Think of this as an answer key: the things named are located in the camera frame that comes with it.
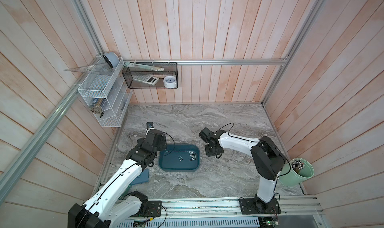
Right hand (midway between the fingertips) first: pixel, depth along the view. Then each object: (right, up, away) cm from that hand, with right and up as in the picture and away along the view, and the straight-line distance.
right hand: (211, 151), depth 93 cm
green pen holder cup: (+39, -4, -21) cm, 45 cm away
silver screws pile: (-11, -2, -3) cm, 12 cm away
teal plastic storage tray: (-27, -6, -3) cm, 27 cm away
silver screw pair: (-20, -4, -3) cm, 21 cm away
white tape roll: (-26, +44, 0) cm, 52 cm away
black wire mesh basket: (-41, +52, +10) cm, 67 cm away
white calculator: (-41, +47, +5) cm, 63 cm away
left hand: (-33, +9, -13) cm, 37 cm away
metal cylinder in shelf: (-63, +27, -17) cm, 70 cm away
